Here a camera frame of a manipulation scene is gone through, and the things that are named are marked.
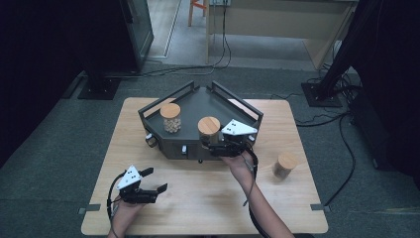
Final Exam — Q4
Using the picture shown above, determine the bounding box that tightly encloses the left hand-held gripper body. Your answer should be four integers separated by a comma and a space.
116, 165, 158, 204

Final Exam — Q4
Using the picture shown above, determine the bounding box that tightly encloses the dark grey corner shelf rack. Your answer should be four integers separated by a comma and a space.
138, 79, 264, 165

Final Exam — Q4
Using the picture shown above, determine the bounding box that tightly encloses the right hand-held gripper cable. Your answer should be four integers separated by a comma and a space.
241, 148, 270, 238

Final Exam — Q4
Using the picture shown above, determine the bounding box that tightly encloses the person's right hand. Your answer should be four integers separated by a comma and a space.
220, 151, 256, 182

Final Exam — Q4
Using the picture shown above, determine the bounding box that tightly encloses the black metal stand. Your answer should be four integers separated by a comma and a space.
77, 59, 122, 101
300, 0, 368, 108

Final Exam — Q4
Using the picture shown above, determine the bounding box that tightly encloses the light wooden desk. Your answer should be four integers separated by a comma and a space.
205, 0, 360, 70

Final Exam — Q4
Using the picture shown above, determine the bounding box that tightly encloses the dark equipment box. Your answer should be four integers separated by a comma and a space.
349, 88, 399, 171

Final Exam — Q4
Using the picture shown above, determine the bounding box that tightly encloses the glass jar with dark contents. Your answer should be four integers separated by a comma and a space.
272, 152, 298, 180

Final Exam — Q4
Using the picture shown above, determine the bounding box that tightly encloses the person's left hand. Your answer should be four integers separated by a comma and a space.
113, 197, 147, 224

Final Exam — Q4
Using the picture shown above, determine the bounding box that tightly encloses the grey tape strip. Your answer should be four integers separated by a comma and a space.
310, 203, 332, 213
78, 203, 102, 215

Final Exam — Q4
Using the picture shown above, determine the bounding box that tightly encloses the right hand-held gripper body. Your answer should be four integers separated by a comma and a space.
208, 118, 259, 158

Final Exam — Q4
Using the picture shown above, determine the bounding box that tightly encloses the left hand-held gripper cable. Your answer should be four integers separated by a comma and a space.
105, 170, 129, 238

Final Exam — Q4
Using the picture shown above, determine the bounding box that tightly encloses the wooden chair with orange bar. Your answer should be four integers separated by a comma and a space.
187, 0, 210, 28

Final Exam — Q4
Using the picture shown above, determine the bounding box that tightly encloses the glass jar with wooden lid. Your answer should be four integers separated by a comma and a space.
197, 116, 222, 145

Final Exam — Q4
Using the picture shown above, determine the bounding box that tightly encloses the hand-held gripper cable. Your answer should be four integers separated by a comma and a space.
241, 148, 270, 238
105, 170, 129, 238

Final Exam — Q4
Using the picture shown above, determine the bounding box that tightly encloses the glass jar with pale beans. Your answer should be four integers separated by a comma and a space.
159, 102, 183, 135

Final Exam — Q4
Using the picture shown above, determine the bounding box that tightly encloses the black floor cable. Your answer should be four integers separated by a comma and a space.
294, 111, 351, 128
324, 113, 358, 207
138, 0, 233, 77
269, 92, 303, 101

